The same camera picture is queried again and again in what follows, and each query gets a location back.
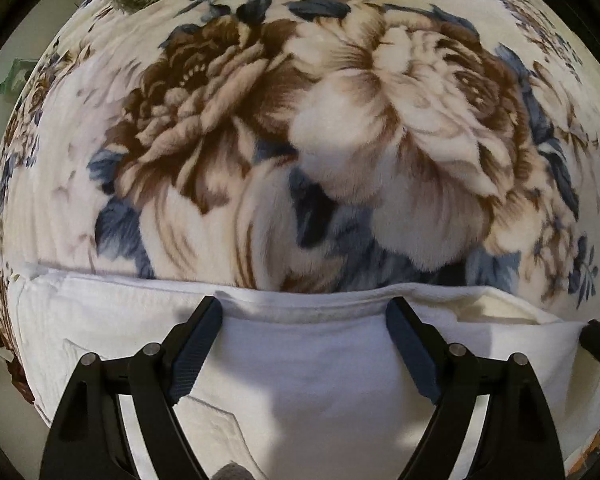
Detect white pants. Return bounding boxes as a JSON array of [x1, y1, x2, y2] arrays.
[[7, 268, 600, 479]]

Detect floral bed blanket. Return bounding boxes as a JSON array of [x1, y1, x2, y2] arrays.
[[0, 0, 600, 396]]

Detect teal shelf rack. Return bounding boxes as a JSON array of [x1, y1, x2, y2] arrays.
[[0, 58, 38, 103]]

